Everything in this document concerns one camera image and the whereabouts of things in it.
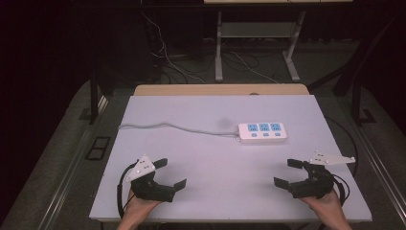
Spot white floor cable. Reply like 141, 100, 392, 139
140, 12, 209, 84

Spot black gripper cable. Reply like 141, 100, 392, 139
116, 162, 139, 220
330, 173, 351, 206

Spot white power strip blue sockets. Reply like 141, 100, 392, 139
237, 122, 288, 144

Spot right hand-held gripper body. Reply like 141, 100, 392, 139
288, 150, 356, 199

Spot grey power strip cable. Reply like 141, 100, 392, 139
118, 123, 240, 139

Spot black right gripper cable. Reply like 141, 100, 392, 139
330, 173, 351, 206

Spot black metal stand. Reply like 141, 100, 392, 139
350, 60, 378, 127
88, 71, 111, 127

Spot black floor socket plate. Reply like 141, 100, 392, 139
84, 136, 112, 161

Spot metal floor rail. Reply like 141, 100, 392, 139
36, 127, 97, 230
355, 126, 406, 221

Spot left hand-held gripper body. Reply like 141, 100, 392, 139
124, 154, 176, 203

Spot white metal desk frame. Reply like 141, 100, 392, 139
214, 10, 302, 83

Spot thin black cable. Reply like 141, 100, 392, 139
325, 116, 360, 177

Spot person's left hand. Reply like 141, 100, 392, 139
122, 189, 161, 222

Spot person's right hand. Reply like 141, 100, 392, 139
299, 189, 348, 223

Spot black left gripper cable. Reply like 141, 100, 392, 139
116, 162, 139, 220

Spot white table cover board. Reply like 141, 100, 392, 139
89, 94, 373, 223

